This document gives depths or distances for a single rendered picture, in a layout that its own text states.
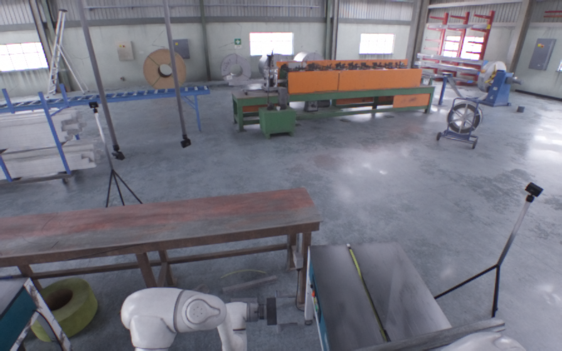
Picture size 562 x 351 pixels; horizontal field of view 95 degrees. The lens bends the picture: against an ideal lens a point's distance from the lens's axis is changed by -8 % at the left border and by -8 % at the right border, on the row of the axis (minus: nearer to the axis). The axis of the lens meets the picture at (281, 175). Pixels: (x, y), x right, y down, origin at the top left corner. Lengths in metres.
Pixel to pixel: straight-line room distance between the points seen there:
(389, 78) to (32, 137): 6.94
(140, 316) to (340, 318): 0.86
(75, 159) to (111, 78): 9.59
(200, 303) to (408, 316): 0.97
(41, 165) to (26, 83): 10.41
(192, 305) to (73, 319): 1.72
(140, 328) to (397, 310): 1.10
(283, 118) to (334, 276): 4.32
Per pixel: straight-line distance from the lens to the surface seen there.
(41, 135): 4.84
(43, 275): 2.88
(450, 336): 1.51
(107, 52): 14.07
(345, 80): 6.79
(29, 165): 5.07
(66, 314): 2.58
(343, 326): 1.42
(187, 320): 0.95
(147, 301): 1.02
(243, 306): 1.53
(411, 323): 1.51
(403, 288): 1.64
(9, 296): 2.03
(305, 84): 6.36
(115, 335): 2.53
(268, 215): 1.89
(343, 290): 1.54
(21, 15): 15.23
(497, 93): 10.77
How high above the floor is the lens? 1.89
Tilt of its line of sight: 27 degrees down
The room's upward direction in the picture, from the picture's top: straight up
